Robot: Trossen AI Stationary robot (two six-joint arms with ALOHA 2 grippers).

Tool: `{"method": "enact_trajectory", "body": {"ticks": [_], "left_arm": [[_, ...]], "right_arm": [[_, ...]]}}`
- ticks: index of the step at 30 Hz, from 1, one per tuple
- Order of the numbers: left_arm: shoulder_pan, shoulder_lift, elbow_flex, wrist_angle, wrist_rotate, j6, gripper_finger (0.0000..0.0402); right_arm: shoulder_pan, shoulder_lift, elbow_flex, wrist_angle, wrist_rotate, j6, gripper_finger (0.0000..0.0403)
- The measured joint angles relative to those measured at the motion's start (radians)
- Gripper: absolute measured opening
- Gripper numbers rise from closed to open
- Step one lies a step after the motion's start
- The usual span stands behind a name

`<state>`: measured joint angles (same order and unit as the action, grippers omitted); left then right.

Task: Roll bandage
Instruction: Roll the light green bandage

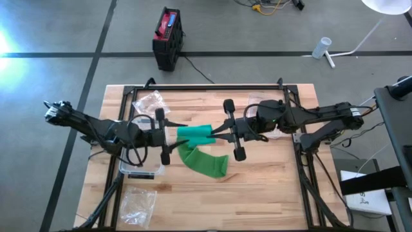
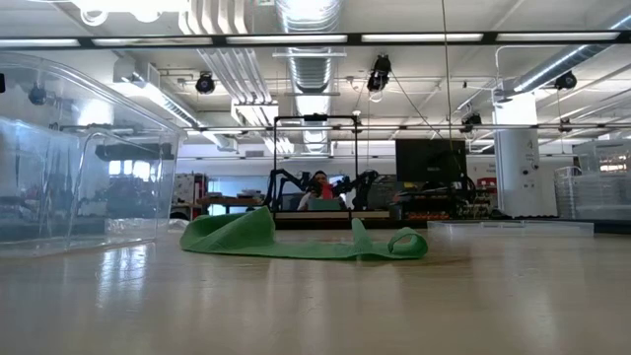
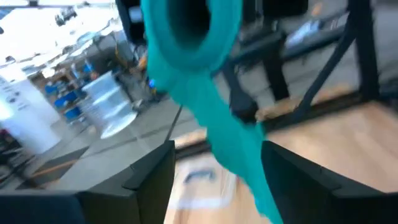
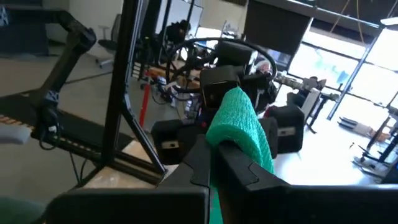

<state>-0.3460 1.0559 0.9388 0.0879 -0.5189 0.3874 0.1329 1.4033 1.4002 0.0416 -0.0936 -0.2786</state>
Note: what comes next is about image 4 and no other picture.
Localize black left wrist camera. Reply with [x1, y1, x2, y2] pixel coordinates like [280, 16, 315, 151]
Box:
[200, 66, 241, 109]

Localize yellow hanging cable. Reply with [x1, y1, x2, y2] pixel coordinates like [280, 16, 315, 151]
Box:
[329, 0, 365, 35]

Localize teal green bandage strip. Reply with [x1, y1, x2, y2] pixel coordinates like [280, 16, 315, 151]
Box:
[205, 86, 275, 224]

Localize person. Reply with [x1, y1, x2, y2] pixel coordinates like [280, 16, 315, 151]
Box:
[164, 19, 192, 46]

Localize grey office chair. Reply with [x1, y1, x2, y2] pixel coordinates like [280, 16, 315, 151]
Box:
[95, 14, 123, 68]

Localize red table leg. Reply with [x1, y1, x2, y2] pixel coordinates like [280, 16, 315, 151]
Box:
[139, 81, 152, 128]

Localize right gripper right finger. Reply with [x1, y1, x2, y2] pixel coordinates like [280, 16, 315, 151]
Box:
[214, 140, 398, 224]

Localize black aluminium table frame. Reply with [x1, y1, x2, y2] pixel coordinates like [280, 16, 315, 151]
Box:
[101, 0, 167, 186]

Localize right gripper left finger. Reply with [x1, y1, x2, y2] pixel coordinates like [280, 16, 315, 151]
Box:
[45, 133, 215, 224]

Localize black hanging panel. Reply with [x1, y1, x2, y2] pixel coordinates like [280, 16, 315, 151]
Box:
[242, 0, 313, 56]

